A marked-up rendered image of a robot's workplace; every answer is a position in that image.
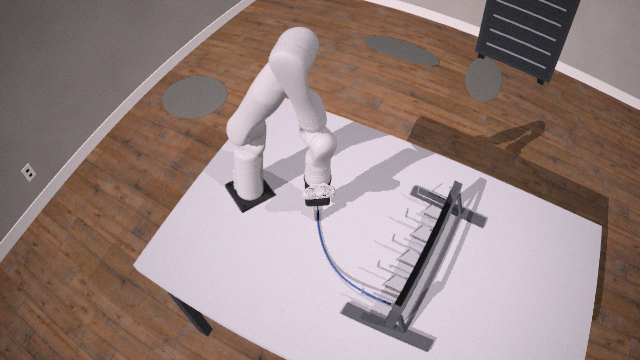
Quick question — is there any grey metal rack with black panel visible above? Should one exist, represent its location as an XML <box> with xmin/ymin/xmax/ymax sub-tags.
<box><xmin>341</xmin><ymin>181</ymin><xmax>487</xmax><ymax>352</ymax></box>

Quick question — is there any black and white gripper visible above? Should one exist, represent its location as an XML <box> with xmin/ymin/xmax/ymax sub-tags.
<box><xmin>303</xmin><ymin>168</ymin><xmax>336</xmax><ymax>221</ymax></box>

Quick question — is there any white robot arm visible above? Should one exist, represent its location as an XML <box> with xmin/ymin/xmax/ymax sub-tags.
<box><xmin>227</xmin><ymin>27</ymin><xmax>337</xmax><ymax>200</ymax></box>

